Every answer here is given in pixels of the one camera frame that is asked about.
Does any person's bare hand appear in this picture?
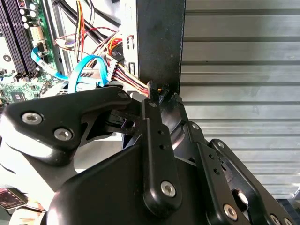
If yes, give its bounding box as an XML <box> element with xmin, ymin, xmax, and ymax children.
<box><xmin>10</xmin><ymin>206</ymin><xmax>45</xmax><ymax>225</ymax></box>

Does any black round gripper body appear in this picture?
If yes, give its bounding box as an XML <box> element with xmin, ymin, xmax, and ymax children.
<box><xmin>46</xmin><ymin>142</ymin><xmax>210</xmax><ymax>225</ymax></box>

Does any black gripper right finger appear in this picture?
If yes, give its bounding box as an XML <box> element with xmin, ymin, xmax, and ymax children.
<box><xmin>159</xmin><ymin>83</ymin><xmax>295</xmax><ymax>225</ymax></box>

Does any power wire with black plug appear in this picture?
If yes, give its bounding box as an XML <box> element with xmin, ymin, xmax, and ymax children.
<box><xmin>105</xmin><ymin>53</ymin><xmax>165</xmax><ymax>104</ymax></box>

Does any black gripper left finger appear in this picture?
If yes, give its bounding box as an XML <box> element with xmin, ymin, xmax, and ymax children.
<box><xmin>0</xmin><ymin>81</ymin><xmax>183</xmax><ymax>218</ymax></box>

